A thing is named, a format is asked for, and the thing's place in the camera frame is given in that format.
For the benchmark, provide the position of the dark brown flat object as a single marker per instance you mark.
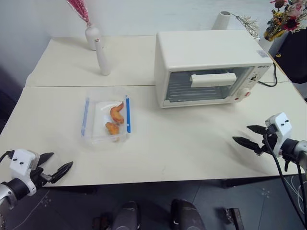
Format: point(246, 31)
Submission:
point(235, 219)

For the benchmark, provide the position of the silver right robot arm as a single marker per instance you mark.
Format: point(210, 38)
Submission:
point(301, 150)

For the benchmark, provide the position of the black rounded object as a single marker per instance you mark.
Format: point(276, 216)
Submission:
point(295, 60)

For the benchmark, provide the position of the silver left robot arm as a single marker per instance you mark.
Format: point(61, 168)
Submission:
point(7, 191)

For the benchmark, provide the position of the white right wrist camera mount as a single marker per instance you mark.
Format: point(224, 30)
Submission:
point(283, 124)

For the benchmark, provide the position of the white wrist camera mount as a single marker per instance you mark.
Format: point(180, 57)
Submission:
point(283, 124)
point(22, 161)

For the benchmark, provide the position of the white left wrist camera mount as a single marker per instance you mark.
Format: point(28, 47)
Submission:
point(22, 161)

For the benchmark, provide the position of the dark rounded shape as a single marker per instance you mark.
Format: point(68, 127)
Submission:
point(187, 215)
point(127, 215)

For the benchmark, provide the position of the large fried chicken wing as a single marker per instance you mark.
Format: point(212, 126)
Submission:
point(117, 115)

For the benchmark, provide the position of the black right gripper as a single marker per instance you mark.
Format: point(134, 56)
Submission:
point(270, 140)

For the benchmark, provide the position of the pink dried flowers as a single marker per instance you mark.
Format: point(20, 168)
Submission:
point(80, 9)

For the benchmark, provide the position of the tall slender white vase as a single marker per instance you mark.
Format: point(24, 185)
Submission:
point(103, 62)

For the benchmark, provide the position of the metal oven rack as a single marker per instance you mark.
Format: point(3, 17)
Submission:
point(192, 93)

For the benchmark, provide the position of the colourful flower bouquet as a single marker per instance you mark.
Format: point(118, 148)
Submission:
point(290, 21)

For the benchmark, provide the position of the round white bottle vase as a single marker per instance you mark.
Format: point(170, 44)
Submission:
point(92, 36)

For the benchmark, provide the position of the white cylinder vase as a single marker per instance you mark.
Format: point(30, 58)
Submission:
point(220, 21)

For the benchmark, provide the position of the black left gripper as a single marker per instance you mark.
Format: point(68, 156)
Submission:
point(39, 178)

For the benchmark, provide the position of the small fried chicken piece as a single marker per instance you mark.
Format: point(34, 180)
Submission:
point(112, 129)

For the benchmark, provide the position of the white oven knob red dot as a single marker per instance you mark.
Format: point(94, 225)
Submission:
point(244, 94)

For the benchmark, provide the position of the cream white toaster oven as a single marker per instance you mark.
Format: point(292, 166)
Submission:
point(204, 48)

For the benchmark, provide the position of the clear container with blue clips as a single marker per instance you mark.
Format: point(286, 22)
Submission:
point(100, 119)

